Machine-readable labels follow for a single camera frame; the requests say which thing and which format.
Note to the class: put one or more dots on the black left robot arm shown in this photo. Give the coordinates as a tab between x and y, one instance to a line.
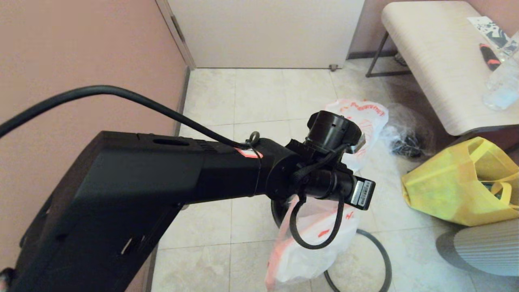
121	202

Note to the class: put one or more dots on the beige bench with metal legs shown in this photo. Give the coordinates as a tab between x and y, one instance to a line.
438	61

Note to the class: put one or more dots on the clear plastic water bottle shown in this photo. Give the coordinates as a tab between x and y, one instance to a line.
505	85

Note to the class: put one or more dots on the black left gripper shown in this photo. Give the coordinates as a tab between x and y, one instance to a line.
324	182

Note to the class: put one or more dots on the pale ribbed bin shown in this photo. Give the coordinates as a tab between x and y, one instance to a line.
486	247

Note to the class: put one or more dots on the black cylindrical left wrist camera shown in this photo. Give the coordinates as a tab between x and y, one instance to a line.
330	129

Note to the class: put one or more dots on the grey door frame strip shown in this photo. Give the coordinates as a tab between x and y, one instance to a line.
178	36

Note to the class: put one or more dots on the yellow fabric tote bag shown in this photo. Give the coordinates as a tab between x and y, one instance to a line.
446	190

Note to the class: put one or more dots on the grey wall baseboard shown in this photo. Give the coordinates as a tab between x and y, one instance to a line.
182	97

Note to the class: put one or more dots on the white plastic bag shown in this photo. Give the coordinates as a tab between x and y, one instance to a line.
308	259

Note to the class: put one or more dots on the black white printed leaflet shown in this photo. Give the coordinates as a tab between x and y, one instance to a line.
488	30

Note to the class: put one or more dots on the black ribbed trash can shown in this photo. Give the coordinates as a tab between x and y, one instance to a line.
275	211

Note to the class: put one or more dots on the clear bag with black items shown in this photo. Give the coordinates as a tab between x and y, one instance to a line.
409	140

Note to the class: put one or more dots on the white red-print trash bag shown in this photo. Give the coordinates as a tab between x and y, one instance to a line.
375	117

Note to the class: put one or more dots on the white door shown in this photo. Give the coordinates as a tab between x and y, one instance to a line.
267	32

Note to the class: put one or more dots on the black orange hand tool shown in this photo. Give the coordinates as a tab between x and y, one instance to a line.
490	59

